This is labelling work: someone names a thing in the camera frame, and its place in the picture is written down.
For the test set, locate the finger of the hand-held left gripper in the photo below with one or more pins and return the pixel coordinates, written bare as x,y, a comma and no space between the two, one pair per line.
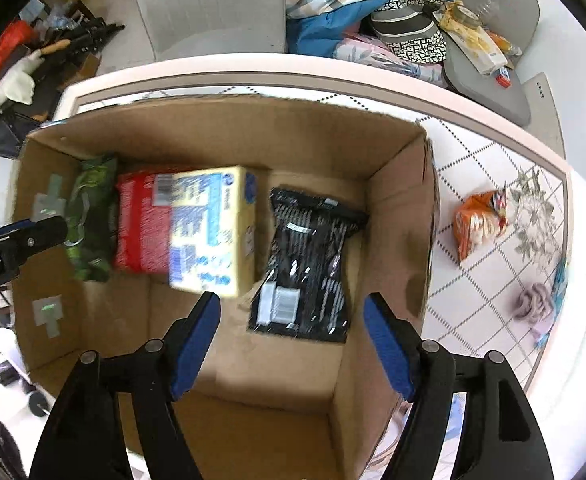
43,235

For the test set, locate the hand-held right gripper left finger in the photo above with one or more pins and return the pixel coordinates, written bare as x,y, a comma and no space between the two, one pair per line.
193,345

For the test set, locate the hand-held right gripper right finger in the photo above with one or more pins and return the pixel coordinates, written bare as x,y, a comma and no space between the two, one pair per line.
388,347

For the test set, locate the green snack packet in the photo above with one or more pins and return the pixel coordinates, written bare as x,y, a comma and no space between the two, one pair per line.
92,220

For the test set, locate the brown cardboard box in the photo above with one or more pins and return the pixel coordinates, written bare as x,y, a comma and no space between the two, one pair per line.
233,270

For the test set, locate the red snack packet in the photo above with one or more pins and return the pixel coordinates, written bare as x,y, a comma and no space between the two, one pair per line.
140,222

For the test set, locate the yellow blue tissue pack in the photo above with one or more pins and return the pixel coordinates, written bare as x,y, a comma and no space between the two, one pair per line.
212,230

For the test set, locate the black snack packet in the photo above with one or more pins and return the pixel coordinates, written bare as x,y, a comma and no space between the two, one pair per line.
305,265

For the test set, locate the orange snack packet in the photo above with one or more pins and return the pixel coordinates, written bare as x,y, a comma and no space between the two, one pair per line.
479,222

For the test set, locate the white cloth glove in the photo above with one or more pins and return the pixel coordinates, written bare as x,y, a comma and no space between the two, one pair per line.
15,85

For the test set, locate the black tripod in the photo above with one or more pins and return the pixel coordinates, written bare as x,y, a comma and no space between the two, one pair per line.
83,35

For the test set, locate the grey padded chair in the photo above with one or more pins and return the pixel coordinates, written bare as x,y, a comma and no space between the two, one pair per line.
208,5

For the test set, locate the floral pink cloth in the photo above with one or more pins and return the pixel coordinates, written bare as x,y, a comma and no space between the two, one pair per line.
388,57

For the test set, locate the yellow white packet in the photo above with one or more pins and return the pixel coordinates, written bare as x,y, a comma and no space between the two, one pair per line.
473,40

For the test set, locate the black white patterned bag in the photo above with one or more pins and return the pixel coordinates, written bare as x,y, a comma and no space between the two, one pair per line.
413,27

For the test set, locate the blue cloth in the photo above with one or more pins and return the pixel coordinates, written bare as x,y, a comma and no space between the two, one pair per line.
323,27

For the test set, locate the clear plastic bottle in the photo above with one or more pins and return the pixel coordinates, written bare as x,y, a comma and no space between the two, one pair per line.
490,7

